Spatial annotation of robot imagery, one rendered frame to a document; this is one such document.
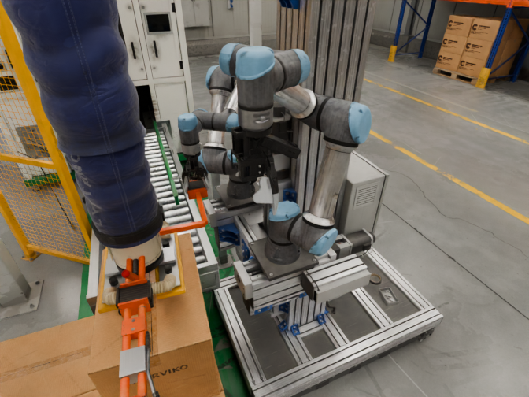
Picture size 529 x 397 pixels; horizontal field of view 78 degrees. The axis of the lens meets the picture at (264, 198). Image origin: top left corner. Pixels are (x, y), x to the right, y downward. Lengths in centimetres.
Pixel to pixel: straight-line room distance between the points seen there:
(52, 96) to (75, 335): 128
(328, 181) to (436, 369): 166
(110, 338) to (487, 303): 252
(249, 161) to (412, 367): 195
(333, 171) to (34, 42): 85
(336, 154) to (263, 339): 134
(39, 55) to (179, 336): 93
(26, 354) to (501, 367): 262
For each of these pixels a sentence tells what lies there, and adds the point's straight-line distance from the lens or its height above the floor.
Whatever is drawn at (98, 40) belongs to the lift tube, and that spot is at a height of 187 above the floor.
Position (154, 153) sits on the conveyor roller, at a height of 52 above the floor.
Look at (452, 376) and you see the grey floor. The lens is 250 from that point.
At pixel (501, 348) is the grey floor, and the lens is 278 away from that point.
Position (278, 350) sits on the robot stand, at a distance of 207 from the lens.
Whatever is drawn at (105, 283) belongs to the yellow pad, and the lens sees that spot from 134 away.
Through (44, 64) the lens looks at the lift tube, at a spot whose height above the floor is 183.
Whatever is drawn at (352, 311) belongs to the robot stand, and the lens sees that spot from 228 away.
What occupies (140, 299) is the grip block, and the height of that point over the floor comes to 121.
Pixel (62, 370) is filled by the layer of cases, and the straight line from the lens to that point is 186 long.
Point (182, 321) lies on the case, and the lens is 131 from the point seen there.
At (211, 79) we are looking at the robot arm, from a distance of 173.
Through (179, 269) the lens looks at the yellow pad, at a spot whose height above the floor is 107.
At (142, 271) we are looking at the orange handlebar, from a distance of 117.
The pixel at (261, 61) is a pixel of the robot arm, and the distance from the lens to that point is 66.
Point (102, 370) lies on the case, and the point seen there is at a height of 94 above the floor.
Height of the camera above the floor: 199
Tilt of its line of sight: 35 degrees down
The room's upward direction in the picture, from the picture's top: straight up
